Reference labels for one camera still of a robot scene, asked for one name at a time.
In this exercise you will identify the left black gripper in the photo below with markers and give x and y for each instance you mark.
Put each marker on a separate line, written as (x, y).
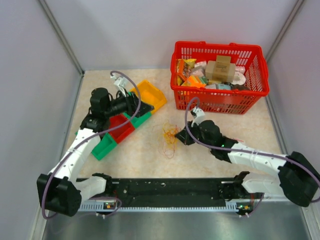
(132, 102)

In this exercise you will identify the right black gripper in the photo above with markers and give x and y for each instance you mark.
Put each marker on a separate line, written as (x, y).
(184, 136)

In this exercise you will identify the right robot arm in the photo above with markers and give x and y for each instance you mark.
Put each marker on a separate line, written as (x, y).
(290, 175)

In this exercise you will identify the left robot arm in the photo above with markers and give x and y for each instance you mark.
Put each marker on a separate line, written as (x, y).
(59, 191)

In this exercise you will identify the yellow plastic bin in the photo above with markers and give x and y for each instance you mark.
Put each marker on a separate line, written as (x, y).
(151, 95)

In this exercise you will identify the upper green plastic bin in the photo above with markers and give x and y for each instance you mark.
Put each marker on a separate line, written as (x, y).
(138, 121)

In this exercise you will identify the green plastic bin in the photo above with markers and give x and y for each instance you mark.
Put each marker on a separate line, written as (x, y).
(138, 121)
(104, 147)

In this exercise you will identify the red plastic bin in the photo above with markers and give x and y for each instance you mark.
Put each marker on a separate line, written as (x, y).
(122, 132)

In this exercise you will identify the lower green plastic bin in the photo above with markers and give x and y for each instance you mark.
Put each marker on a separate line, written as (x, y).
(104, 147)

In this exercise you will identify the orange snack box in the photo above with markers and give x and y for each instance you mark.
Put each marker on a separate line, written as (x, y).
(194, 81)

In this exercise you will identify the brown cardboard box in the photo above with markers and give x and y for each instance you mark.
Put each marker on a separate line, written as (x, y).
(222, 69)

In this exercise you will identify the white tape roll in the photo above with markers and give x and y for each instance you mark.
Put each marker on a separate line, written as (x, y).
(238, 79)

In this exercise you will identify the red plastic shopping basket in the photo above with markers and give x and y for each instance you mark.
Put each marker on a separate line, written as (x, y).
(235, 101)

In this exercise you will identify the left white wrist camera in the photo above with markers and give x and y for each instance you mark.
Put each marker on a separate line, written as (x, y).
(120, 83)

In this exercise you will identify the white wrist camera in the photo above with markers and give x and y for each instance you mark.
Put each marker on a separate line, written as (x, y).
(198, 116)
(120, 83)

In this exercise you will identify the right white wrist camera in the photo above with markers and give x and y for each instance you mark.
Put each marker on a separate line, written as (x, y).
(198, 116)

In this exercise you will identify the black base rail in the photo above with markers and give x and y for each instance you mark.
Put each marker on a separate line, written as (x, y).
(174, 192)

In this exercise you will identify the grey slotted cable duct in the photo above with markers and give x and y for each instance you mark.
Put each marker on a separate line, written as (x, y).
(108, 206)

